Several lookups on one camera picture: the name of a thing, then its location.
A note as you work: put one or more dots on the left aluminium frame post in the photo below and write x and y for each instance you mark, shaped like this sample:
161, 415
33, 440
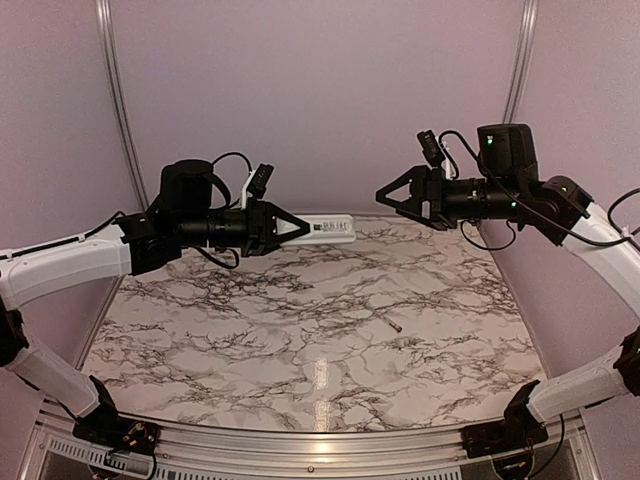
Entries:
114, 80

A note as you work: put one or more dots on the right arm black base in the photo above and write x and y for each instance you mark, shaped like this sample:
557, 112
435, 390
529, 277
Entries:
518, 429

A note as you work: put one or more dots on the white remote control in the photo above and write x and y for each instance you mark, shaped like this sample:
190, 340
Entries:
326, 229

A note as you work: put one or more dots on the aluminium frame post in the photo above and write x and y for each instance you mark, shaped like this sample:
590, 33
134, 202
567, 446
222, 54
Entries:
114, 80
523, 56

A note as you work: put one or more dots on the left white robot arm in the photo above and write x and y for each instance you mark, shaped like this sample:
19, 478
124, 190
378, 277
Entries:
192, 210

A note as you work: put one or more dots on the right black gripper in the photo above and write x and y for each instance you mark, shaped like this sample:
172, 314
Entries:
414, 206

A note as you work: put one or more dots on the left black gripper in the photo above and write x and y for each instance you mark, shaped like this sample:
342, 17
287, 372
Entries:
260, 235

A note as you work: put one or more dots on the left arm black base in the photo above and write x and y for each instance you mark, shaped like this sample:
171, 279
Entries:
104, 425

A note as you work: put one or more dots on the front aluminium frame rail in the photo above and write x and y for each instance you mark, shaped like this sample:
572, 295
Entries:
186, 451

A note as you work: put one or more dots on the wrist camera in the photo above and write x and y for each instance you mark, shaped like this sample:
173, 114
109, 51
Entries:
255, 185
437, 155

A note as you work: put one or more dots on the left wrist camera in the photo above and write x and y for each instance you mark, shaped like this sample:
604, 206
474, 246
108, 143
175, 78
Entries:
255, 185

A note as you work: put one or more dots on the right aluminium frame post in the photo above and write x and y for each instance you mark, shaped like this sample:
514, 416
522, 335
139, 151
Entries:
523, 56

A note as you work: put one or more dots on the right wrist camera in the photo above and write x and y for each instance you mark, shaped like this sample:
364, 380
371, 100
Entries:
437, 155

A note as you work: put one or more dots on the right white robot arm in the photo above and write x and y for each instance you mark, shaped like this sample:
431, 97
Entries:
509, 188

